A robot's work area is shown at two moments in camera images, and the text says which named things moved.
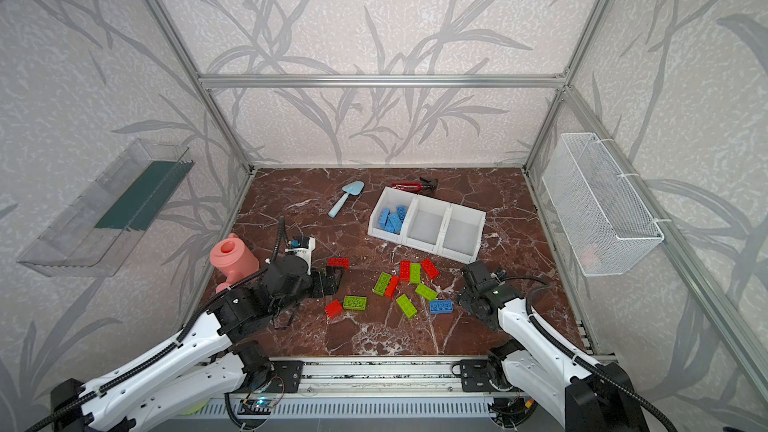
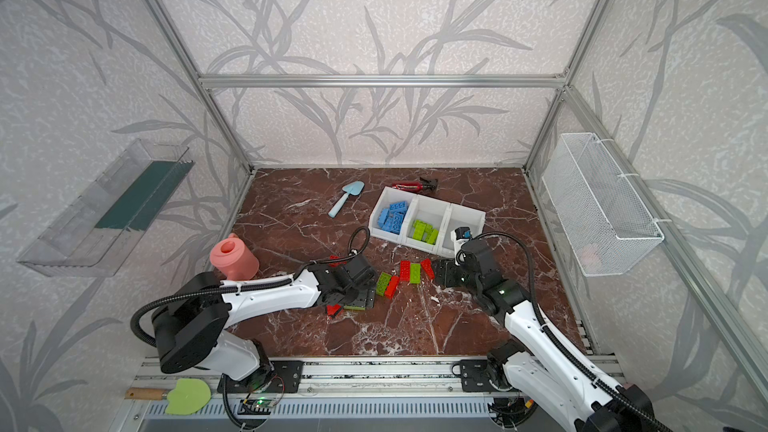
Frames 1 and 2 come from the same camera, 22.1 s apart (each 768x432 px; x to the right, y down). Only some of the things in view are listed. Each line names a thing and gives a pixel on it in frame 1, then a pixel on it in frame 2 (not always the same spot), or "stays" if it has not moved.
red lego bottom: (334, 309) stays
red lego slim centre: (392, 287) stays
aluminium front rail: (367, 378) stays
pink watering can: (232, 255) stays
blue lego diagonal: (383, 217) stays
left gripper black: (323, 280) to (363, 296)
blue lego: (393, 224) stays
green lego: (426, 292) to (419, 228)
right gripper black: (474, 276) to (455, 273)
